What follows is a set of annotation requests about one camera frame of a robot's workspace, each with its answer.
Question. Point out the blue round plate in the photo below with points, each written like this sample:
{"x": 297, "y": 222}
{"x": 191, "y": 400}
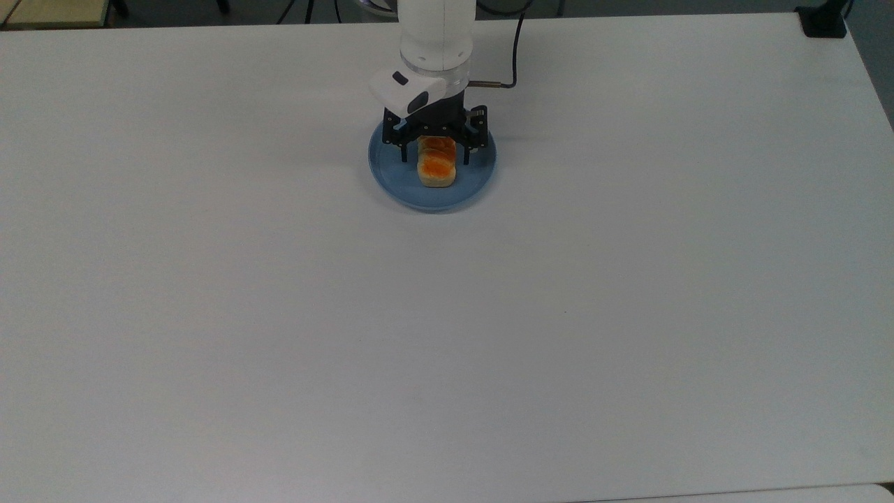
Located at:
{"x": 391, "y": 175}

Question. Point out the black tripod legs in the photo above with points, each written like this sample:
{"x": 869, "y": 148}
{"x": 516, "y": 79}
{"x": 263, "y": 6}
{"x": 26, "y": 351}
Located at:
{"x": 307, "y": 8}

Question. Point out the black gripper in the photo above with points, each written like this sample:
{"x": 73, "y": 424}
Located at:
{"x": 436, "y": 120}

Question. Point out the wooden tabletop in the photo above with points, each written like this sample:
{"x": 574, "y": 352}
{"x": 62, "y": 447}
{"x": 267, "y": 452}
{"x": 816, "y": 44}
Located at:
{"x": 56, "y": 12}

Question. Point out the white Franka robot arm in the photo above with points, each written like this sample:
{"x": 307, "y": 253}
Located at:
{"x": 436, "y": 35}

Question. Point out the black clamp mount stand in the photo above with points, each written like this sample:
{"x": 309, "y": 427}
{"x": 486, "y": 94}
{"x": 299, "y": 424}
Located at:
{"x": 824, "y": 21}

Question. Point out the orange glazed bread roll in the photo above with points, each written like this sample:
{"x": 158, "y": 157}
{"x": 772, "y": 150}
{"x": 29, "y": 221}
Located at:
{"x": 436, "y": 168}

